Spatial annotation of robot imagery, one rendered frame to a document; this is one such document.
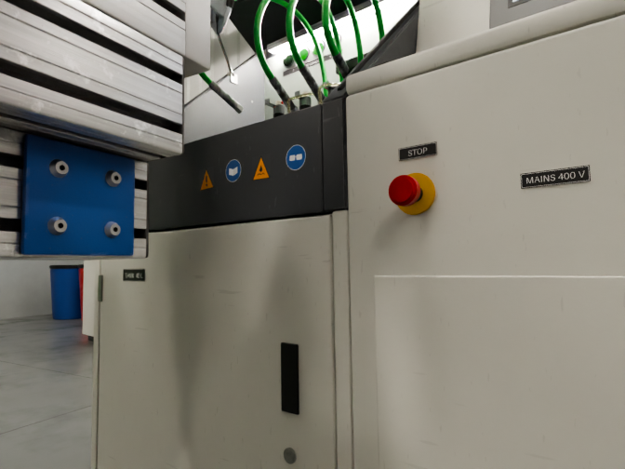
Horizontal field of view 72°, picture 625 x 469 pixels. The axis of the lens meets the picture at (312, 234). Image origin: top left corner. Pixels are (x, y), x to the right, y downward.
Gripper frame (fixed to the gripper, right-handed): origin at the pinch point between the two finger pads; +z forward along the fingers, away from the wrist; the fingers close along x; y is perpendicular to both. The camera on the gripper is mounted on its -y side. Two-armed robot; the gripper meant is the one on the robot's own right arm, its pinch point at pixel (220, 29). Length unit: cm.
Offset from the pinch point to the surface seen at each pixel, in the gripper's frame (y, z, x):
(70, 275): -218, 61, -572
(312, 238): 10, 47, 31
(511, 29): 10, 25, 59
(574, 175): 10, 42, 64
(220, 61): -354, -253, -409
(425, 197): 10, 43, 48
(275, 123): 9.6, 28.2, 24.0
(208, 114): -20.7, 6.3, -29.3
